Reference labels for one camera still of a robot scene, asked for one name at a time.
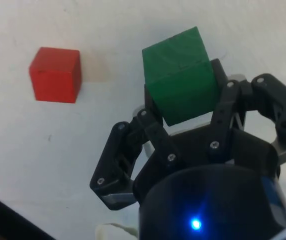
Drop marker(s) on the green cube block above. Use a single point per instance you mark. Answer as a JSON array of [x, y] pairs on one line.
[[180, 82]]

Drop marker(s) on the red cube block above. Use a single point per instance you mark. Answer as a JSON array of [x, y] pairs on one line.
[[54, 77]]

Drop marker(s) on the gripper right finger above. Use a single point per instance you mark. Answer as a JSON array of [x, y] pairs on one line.
[[270, 100]]

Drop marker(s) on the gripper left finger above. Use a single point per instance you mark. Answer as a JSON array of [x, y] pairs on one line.
[[113, 155]]

